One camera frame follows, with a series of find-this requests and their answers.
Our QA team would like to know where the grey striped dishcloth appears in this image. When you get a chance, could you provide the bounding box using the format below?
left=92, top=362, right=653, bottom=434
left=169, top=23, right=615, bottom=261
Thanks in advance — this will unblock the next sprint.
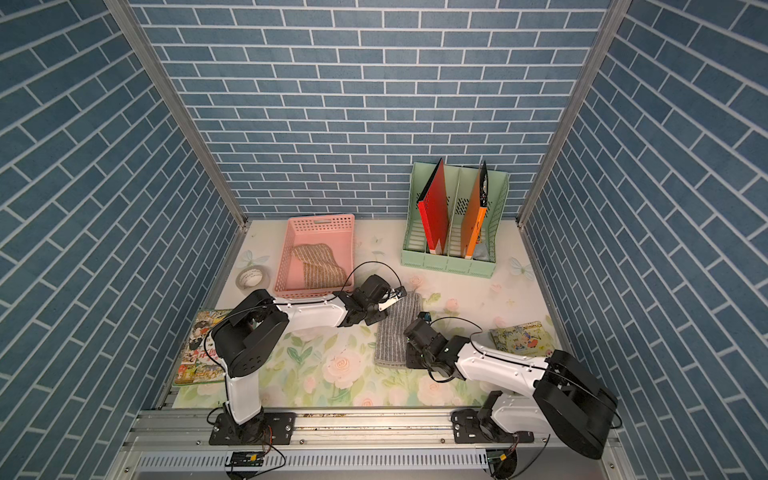
left=374, top=292, right=423, bottom=368

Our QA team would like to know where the beige striped dishcloth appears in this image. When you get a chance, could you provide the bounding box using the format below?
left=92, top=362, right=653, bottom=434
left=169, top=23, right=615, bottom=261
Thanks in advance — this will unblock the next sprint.
left=292, top=243, right=347, bottom=289

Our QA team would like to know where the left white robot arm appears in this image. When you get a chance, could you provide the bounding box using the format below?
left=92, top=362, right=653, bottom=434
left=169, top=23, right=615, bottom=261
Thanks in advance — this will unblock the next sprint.
left=211, top=275, right=406, bottom=425

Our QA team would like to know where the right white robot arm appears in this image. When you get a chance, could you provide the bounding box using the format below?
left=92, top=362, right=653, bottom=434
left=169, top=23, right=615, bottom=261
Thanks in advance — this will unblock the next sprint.
left=404, top=312, right=618, bottom=460

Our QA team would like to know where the pink perforated plastic basket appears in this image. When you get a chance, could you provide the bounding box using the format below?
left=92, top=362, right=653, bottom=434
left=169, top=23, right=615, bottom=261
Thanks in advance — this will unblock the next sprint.
left=274, top=214, right=355, bottom=298

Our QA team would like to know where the right picture book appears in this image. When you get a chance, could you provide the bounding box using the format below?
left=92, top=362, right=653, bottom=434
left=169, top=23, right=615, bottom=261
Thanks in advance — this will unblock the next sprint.
left=490, top=321, right=556, bottom=357

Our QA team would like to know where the picture book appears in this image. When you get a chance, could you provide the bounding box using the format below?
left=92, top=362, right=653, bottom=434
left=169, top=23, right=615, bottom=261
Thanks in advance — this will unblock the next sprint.
left=173, top=310, right=229, bottom=386
left=490, top=321, right=556, bottom=357

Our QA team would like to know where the clear tape roll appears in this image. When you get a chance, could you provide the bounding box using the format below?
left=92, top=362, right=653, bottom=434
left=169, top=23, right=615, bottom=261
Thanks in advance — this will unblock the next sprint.
left=235, top=265, right=270, bottom=292

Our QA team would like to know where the red folder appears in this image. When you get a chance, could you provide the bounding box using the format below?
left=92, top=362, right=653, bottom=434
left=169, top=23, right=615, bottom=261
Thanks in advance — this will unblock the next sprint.
left=417, top=159, right=449, bottom=255

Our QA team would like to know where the orange folder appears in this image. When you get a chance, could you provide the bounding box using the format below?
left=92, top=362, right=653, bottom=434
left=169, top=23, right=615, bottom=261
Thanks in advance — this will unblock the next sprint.
left=461, top=162, right=488, bottom=259

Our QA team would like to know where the green file organizer rack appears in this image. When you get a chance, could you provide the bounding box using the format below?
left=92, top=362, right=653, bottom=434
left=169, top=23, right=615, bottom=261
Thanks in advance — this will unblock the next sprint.
left=401, top=163, right=509, bottom=278

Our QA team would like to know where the left picture book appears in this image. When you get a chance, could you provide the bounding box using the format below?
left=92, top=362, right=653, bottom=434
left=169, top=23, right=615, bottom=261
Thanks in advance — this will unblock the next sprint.
left=173, top=310, right=229, bottom=386

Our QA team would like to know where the small black controller board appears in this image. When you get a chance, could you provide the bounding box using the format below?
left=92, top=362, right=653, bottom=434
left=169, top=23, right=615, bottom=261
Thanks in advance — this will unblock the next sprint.
left=225, top=451, right=265, bottom=469

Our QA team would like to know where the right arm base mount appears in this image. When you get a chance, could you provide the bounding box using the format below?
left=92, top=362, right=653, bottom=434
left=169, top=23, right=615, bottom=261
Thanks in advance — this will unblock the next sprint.
left=450, top=390, right=534, bottom=444

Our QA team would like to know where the aluminium rail frame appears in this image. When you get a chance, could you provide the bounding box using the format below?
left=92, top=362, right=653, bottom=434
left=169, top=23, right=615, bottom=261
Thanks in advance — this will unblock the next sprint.
left=107, top=407, right=634, bottom=479

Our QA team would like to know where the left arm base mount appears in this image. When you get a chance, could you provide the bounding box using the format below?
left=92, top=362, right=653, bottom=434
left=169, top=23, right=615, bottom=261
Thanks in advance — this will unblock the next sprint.
left=209, top=407, right=297, bottom=446

